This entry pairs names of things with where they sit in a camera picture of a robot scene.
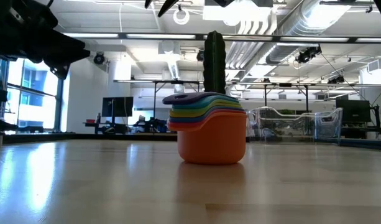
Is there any black ceiling camera cluster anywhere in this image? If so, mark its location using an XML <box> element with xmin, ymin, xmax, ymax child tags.
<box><xmin>295</xmin><ymin>45</ymin><xmax>322</xmax><ymax>64</ymax></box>

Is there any black workcell frame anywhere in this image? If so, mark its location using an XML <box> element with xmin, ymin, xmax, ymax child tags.
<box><xmin>264</xmin><ymin>82</ymin><xmax>310</xmax><ymax>113</ymax></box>
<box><xmin>152</xmin><ymin>80</ymin><xmax>200</xmax><ymax>119</ymax></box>

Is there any green cactus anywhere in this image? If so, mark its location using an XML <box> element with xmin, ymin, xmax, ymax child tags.
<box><xmin>203</xmin><ymin>30</ymin><xmax>227</xmax><ymax>95</ymax></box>

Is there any yellow measuring cup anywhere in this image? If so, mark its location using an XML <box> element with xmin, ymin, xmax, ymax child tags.
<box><xmin>169</xmin><ymin>104</ymin><xmax>244</xmax><ymax>118</ymax></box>

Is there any long ceiling light bar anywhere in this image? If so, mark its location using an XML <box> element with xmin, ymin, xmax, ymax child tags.
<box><xmin>62</xmin><ymin>32</ymin><xmax>381</xmax><ymax>44</ymax></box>

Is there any silver ventilation duct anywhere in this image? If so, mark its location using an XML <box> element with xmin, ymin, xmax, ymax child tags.
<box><xmin>266</xmin><ymin>0</ymin><xmax>352</xmax><ymax>65</ymax></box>

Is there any white cable coil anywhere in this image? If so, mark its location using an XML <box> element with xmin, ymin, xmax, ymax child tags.
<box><xmin>173</xmin><ymin>8</ymin><xmax>190</xmax><ymax>26</ymax></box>

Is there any orange measuring cup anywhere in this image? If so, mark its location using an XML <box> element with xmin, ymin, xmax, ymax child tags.
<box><xmin>167</xmin><ymin>111</ymin><xmax>247</xmax><ymax>165</ymax></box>

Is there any green measuring cup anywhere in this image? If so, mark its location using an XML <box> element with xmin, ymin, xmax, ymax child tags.
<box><xmin>170</xmin><ymin>100</ymin><xmax>243</xmax><ymax>113</ymax></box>

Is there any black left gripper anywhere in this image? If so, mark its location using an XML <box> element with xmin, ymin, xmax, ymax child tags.
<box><xmin>0</xmin><ymin>0</ymin><xmax>91</xmax><ymax>80</ymax></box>

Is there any purple measuring cup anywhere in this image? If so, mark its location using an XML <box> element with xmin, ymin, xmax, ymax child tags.
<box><xmin>162</xmin><ymin>91</ymin><xmax>231</xmax><ymax>105</ymax></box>

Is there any red measuring cup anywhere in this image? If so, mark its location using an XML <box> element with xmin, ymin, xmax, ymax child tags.
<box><xmin>167</xmin><ymin>109</ymin><xmax>247</xmax><ymax>129</ymax></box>

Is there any black computer monitor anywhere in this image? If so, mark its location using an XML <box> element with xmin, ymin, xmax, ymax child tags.
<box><xmin>101</xmin><ymin>96</ymin><xmax>134</xmax><ymax>125</ymax></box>
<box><xmin>335</xmin><ymin>99</ymin><xmax>372</xmax><ymax>124</ymax></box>

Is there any clear plastic basket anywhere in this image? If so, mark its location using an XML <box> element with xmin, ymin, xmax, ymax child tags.
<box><xmin>246</xmin><ymin>106</ymin><xmax>344</xmax><ymax>144</ymax></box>

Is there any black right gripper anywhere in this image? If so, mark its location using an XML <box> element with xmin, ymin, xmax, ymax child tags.
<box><xmin>144</xmin><ymin>0</ymin><xmax>236</xmax><ymax>18</ymax></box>

